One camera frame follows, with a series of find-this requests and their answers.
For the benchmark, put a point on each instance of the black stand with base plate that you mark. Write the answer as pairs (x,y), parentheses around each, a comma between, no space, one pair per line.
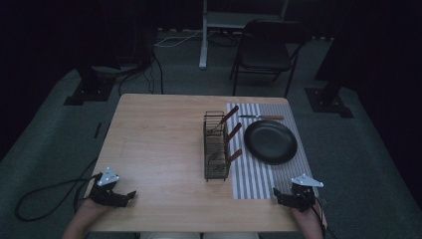
(89,89)
(328,99)

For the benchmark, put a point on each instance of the person's right hand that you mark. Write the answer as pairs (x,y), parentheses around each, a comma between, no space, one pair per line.
(307,215)

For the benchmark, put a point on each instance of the person's left hand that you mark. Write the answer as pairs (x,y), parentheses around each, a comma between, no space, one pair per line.
(89,205)

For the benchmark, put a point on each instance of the striped grey white placemat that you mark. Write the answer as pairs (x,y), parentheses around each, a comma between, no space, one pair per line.
(252,179)

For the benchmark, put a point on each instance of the white metal desk frame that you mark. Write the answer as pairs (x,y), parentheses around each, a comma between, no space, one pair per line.
(204,43)

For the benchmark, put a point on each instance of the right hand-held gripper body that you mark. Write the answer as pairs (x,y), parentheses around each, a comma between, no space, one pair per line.
(303,195)

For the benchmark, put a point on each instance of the small dark floor object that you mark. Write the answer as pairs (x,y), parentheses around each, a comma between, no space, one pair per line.
(97,130)

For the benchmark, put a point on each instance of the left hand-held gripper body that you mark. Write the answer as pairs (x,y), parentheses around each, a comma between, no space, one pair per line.
(103,194)

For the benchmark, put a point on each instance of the black round plate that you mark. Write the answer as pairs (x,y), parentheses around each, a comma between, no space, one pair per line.
(270,142)

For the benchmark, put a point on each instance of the black folding chair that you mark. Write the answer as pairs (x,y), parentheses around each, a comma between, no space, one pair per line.
(265,53)

